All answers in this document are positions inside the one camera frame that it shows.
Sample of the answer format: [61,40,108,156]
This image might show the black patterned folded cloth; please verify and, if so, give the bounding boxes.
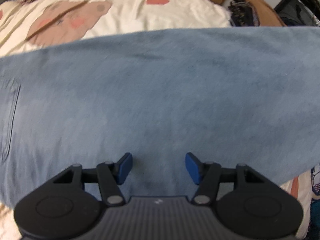
[228,0,260,27]

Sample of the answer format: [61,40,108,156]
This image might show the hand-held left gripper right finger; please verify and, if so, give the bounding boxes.
[185,152,272,205]

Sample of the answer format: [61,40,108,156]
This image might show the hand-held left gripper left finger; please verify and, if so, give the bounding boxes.
[52,152,133,207]

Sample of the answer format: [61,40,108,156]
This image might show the light blue denim pants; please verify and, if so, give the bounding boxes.
[0,26,320,210]

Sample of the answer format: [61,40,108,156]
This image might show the cream bear print bed sheet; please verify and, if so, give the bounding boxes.
[0,0,315,240]

